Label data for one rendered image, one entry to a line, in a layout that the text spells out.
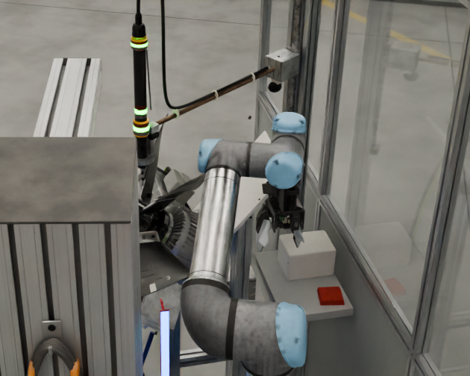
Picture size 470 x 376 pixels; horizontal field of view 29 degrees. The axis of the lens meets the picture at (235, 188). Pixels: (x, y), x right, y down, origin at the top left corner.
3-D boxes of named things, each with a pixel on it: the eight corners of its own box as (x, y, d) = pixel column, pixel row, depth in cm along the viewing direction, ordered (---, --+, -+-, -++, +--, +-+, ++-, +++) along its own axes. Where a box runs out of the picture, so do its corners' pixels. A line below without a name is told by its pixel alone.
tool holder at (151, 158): (147, 148, 264) (146, 118, 259) (164, 157, 261) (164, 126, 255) (124, 160, 259) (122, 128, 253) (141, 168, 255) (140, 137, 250)
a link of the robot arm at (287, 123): (270, 125, 198) (273, 107, 205) (267, 169, 203) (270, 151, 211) (306, 128, 197) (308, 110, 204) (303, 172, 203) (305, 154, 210)
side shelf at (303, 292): (318, 251, 331) (318, 245, 329) (352, 315, 301) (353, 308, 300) (253, 259, 325) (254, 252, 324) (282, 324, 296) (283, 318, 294)
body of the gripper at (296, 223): (272, 235, 211) (275, 190, 204) (262, 215, 218) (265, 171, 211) (304, 231, 212) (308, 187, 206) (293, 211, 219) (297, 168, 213)
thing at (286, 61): (283, 68, 302) (285, 44, 298) (301, 74, 299) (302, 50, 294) (263, 77, 296) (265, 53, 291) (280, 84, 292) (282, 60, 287)
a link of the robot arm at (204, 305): (169, 362, 178) (203, 156, 204) (226, 368, 177) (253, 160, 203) (164, 338, 168) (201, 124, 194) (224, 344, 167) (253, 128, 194)
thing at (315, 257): (319, 248, 327) (322, 223, 321) (334, 276, 314) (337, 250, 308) (273, 254, 323) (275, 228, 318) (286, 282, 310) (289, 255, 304)
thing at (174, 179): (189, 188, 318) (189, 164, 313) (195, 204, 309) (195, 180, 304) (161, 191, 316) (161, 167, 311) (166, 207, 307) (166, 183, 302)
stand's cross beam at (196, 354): (227, 352, 327) (228, 344, 325) (230, 360, 323) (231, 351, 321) (176, 359, 323) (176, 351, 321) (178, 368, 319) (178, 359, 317)
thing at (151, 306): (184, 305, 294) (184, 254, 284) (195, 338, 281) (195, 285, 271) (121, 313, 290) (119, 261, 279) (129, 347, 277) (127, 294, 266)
